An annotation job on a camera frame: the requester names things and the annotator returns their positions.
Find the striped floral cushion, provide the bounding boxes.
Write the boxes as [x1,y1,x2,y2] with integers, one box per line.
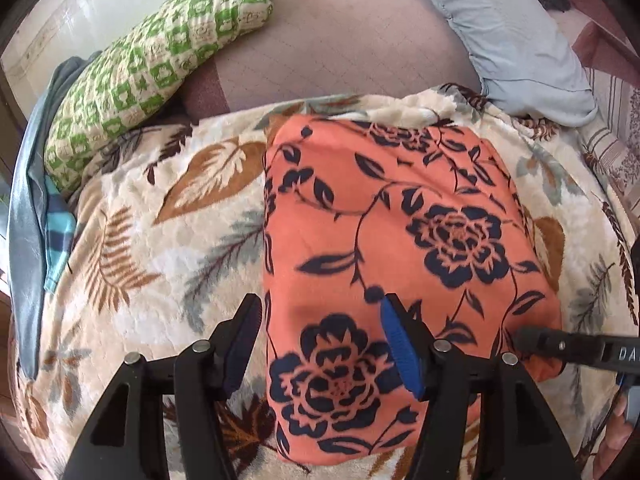
[577,68,639,216]

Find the blue knit sweater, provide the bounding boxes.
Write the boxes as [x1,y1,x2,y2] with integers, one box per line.
[8,53,97,380]

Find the grey-blue pillow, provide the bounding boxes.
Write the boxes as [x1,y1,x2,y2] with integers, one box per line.
[431,0,598,127]

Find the pink quilted mattress cover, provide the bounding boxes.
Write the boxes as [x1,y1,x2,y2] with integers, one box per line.
[178,0,480,122]

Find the person's right hand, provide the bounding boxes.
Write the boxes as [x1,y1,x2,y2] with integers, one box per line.
[592,393,634,480]

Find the beige leaf-pattern blanket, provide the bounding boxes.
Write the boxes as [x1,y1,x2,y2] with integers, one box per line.
[11,84,639,479]

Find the green checkered pillow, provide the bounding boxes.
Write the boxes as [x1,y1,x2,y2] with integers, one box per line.
[44,0,273,193]

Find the orange floral garment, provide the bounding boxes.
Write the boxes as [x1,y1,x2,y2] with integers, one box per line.
[264,115,561,465]

